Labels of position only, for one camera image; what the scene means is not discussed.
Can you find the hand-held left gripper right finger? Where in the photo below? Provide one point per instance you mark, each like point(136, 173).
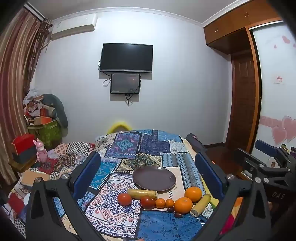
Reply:
point(208, 176)

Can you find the checkered patterned quilt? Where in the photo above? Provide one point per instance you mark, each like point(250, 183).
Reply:
point(67, 150)

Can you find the orange-red tomato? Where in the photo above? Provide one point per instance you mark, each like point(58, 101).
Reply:
point(124, 199)

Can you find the dark purple round plate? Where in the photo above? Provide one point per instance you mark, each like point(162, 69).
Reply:
point(154, 178)

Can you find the yellow chair back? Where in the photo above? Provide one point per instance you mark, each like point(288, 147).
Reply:
point(119, 127)

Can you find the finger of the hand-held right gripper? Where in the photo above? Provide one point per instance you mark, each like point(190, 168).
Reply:
point(248, 160)
point(266, 146)

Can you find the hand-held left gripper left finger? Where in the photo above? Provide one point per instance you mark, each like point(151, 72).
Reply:
point(89, 171)

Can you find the dark grey box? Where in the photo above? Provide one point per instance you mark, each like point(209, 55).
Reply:
point(25, 156)

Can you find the small dark bottle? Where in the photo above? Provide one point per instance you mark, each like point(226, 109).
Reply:
point(293, 152)

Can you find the small black wall monitor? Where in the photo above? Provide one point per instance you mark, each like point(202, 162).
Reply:
point(125, 83)

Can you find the large orange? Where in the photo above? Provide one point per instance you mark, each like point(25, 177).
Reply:
point(183, 205)
point(193, 194)

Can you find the large pink heart stickers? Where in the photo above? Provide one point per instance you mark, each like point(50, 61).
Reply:
point(283, 131)

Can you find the green patterned box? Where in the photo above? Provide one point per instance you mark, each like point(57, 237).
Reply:
point(47, 133)

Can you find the dark red tomato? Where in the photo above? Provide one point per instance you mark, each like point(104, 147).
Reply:
point(148, 202)

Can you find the pile of boxes and papers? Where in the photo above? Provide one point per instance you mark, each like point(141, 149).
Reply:
point(37, 104)

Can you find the white air conditioner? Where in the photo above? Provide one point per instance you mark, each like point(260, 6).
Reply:
point(74, 25)

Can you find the blue patchwork printed cloth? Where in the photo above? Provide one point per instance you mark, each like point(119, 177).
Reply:
point(148, 150)

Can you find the brown wooden door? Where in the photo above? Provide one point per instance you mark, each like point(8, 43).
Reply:
point(244, 99)

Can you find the small mandarin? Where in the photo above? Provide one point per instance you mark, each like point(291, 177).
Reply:
point(169, 203)
point(160, 203)

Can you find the light wooden board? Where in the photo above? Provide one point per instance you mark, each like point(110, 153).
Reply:
point(33, 178)

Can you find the red box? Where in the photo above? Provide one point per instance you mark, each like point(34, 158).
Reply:
point(24, 141)

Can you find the striped brown curtain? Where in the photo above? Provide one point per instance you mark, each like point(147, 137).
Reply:
point(16, 69)

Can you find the red and white paper sticker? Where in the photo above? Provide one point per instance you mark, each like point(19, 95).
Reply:
point(280, 79)

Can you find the pink toy rabbit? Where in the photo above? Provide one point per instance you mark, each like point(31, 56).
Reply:
point(41, 151)

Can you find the white sliding wardrobe door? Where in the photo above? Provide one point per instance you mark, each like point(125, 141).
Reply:
point(275, 97)

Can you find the dark grey cushion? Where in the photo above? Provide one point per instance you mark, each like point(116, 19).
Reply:
point(195, 142)

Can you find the brown wooden wardrobe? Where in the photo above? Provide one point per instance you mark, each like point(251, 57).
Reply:
point(231, 25)

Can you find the black wall television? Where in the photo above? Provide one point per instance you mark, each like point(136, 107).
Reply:
point(126, 57)

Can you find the small pink heart stickers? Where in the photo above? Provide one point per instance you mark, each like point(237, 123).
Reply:
point(286, 39)

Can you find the grey curved pillow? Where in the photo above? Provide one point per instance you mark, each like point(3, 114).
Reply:
point(59, 109)

